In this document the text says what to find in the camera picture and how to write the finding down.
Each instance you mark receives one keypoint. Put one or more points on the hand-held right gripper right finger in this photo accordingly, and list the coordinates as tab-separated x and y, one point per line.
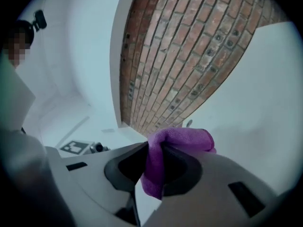
213	185

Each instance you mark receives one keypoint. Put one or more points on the black head camera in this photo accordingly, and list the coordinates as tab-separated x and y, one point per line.
40	20

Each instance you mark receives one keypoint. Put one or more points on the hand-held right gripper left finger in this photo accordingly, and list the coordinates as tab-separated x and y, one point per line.
90	174

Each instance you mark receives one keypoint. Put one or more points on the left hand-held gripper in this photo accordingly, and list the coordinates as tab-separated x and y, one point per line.
75	146

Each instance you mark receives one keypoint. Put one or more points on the purple cleaning cloth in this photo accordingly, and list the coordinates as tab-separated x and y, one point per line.
180	138

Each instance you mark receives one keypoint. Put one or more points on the person's head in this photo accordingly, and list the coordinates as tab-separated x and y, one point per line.
17	46

